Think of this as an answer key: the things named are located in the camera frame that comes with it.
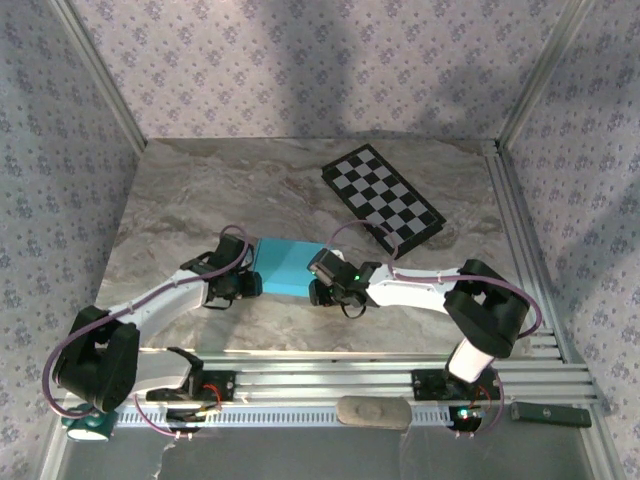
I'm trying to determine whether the blue and white paper box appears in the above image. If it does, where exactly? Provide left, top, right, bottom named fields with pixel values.
left=252, top=237, right=326, bottom=300

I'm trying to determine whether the black grey checkerboard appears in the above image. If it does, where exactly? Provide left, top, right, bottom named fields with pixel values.
left=320, top=143, right=447, bottom=261

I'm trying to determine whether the grey oval pad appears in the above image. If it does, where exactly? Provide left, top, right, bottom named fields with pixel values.
left=335, top=395, right=414, bottom=430

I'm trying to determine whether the black controller board with LED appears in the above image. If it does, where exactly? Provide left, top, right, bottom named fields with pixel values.
left=446, top=403, right=487, bottom=434

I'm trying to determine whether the green round tape dispenser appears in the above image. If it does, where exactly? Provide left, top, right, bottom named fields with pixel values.
left=60, top=405, right=119, bottom=444

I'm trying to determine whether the black rectangular bar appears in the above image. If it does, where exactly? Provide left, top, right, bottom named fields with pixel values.
left=510, top=401, right=593, bottom=429

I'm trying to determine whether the aluminium extrusion rail base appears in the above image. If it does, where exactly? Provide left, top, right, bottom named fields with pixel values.
left=54, top=349, right=601, bottom=407

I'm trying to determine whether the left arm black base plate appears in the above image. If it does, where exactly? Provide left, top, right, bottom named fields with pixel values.
left=145, top=369, right=237, bottom=404

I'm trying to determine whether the white slotted cable duct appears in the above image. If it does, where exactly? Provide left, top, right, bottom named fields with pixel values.
left=117, top=403, right=514, bottom=429

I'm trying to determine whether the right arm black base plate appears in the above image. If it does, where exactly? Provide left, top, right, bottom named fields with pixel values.
left=410, top=368, right=504, bottom=401

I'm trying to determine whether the aluminium side rail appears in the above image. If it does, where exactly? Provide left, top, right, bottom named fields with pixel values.
left=482, top=142, right=571, bottom=364

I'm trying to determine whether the aluminium corner post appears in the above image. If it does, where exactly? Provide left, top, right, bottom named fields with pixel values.
left=494, top=0, right=596, bottom=151
left=49, top=0, right=149, bottom=151

